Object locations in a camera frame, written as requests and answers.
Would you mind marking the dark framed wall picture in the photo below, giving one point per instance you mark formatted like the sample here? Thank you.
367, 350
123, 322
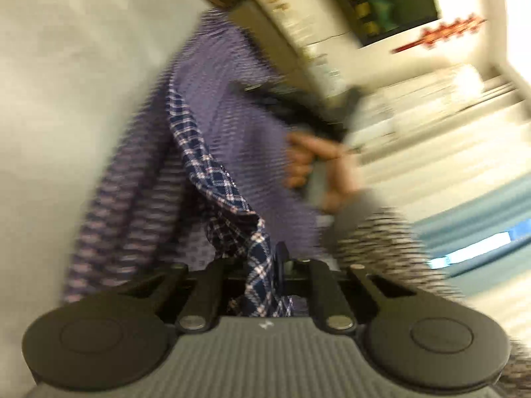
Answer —
373, 0

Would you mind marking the blue plaid shirt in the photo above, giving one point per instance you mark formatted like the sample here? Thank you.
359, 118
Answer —
232, 132

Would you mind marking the white curtain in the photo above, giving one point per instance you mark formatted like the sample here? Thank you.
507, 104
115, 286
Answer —
435, 91

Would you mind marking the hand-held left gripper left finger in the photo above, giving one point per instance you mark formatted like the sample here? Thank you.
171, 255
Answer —
207, 294

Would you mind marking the person's right hand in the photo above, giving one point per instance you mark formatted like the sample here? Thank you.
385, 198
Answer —
344, 174

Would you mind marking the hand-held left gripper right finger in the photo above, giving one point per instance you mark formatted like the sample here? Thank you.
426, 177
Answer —
282, 265

